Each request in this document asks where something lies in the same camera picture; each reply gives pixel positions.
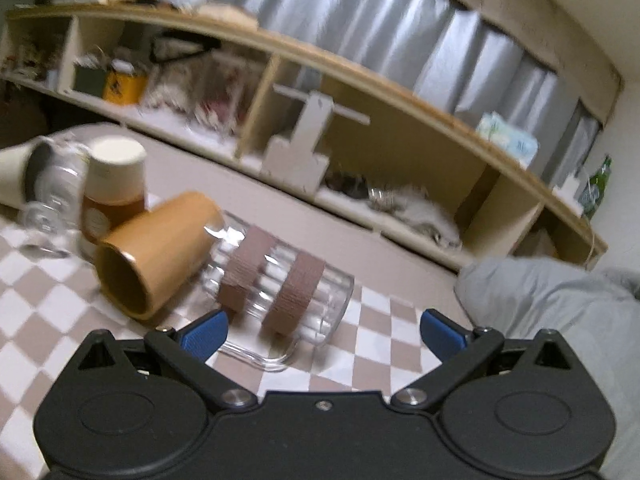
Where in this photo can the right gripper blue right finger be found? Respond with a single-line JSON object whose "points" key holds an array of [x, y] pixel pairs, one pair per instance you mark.
{"points": [[464, 355]]}

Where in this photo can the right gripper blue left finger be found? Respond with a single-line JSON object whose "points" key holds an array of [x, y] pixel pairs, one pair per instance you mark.
{"points": [[183, 354]]}

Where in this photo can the glass mug with brown bands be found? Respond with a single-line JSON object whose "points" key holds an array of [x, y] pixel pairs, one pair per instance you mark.
{"points": [[277, 296]]}

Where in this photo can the tan cylindrical cup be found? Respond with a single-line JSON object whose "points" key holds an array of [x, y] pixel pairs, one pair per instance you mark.
{"points": [[144, 263]]}

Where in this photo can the white and brown paper cup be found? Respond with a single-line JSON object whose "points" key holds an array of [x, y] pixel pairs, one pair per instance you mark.
{"points": [[114, 189]]}

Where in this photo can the grey duvet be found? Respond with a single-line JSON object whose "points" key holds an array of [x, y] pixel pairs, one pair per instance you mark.
{"points": [[597, 312]]}

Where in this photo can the crumpled grey clothing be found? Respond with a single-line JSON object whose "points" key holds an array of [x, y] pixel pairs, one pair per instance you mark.
{"points": [[413, 207]]}

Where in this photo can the white power strip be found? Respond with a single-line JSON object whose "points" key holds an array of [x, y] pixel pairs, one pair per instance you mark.
{"points": [[566, 193]]}

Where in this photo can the green glass bottle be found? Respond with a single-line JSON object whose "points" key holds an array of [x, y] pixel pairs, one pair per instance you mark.
{"points": [[593, 193]]}

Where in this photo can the tissue pack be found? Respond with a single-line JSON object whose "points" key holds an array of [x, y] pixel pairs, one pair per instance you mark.
{"points": [[518, 144]]}

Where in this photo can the white wooden stand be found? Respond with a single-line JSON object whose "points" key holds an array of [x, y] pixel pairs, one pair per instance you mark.
{"points": [[294, 162]]}

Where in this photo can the clear stemmed glass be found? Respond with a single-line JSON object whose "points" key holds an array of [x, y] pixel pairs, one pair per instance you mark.
{"points": [[54, 177]]}

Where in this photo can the cream ceramic mug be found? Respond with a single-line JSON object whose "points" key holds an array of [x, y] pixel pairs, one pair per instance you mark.
{"points": [[20, 167]]}

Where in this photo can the wooden shelf unit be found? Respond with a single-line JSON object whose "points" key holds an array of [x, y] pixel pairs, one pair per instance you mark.
{"points": [[494, 201]]}

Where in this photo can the right clear doll jar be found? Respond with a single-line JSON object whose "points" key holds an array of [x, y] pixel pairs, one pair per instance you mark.
{"points": [[222, 90]]}

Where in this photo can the clear doll jar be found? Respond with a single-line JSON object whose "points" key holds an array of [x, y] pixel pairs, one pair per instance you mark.
{"points": [[172, 85], [222, 90]]}

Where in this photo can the left clear doll jar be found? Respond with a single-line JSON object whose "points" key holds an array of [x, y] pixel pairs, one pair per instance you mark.
{"points": [[172, 85]]}

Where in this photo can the yellow box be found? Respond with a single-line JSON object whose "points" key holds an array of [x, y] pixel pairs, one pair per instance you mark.
{"points": [[124, 89]]}

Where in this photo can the dark green box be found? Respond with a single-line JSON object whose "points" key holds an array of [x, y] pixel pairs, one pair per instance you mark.
{"points": [[90, 80]]}

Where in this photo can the book on shelf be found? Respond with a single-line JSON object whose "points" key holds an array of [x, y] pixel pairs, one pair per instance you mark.
{"points": [[227, 13]]}

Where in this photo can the beige cartoon valance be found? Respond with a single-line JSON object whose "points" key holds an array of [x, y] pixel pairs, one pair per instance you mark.
{"points": [[556, 39]]}

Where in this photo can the silver grey curtain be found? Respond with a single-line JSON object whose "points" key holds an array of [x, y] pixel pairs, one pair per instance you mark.
{"points": [[448, 55]]}

